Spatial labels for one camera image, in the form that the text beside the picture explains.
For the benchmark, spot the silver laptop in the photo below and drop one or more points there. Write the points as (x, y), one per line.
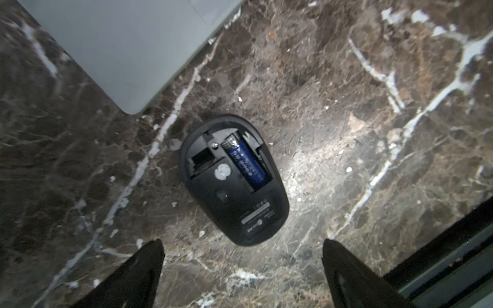
(132, 49)

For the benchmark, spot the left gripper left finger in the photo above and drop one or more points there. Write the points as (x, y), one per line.
(133, 284)

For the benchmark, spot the blue AA battery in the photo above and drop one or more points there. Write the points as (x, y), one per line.
(245, 161)

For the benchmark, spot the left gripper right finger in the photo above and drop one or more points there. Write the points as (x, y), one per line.
(353, 284)

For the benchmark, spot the black wireless mouse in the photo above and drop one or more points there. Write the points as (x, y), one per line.
(245, 216)

